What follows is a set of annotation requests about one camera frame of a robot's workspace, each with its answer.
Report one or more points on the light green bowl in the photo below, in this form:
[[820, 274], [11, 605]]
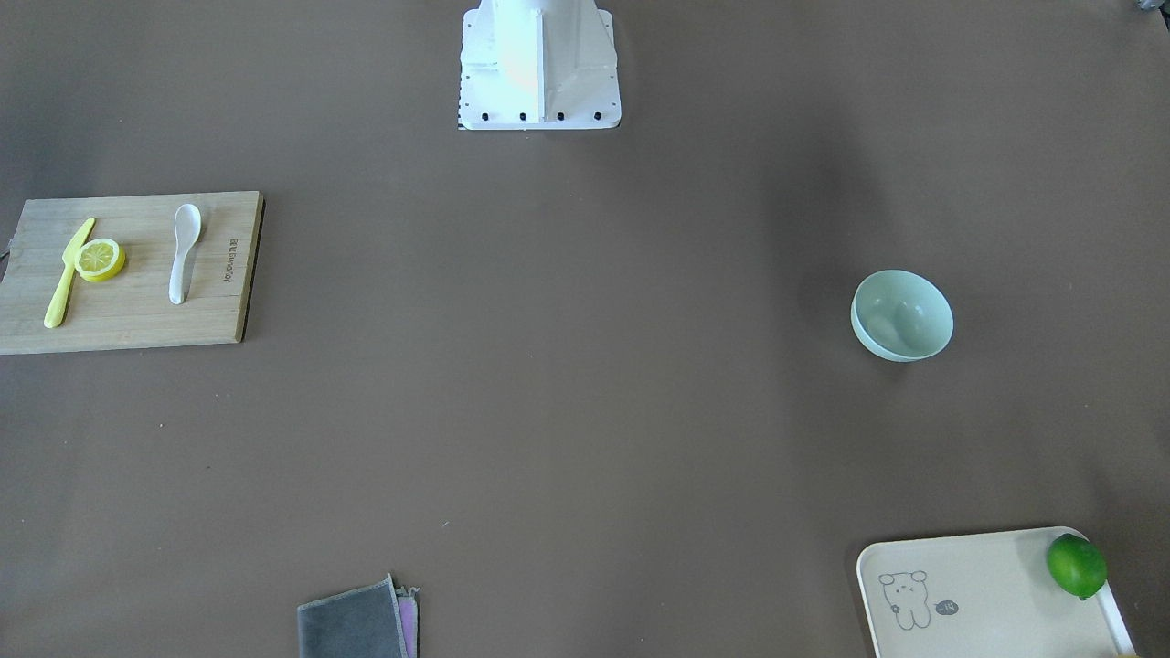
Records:
[[901, 317]]

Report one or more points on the white ceramic spoon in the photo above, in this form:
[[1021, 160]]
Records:
[[187, 227]]

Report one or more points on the grey folded cloth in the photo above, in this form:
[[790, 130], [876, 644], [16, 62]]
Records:
[[381, 620]]

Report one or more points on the bamboo cutting board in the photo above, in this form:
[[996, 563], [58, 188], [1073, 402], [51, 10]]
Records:
[[133, 309]]

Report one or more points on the cream rabbit tray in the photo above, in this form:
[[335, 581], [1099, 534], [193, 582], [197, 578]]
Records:
[[982, 595]]

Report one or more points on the lemon slice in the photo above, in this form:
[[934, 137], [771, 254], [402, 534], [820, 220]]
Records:
[[99, 260]]

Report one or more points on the yellow plastic knife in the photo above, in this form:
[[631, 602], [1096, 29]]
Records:
[[58, 305]]

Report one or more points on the green lime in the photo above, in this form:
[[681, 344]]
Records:
[[1076, 566]]

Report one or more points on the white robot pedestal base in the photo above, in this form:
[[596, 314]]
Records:
[[538, 65]]

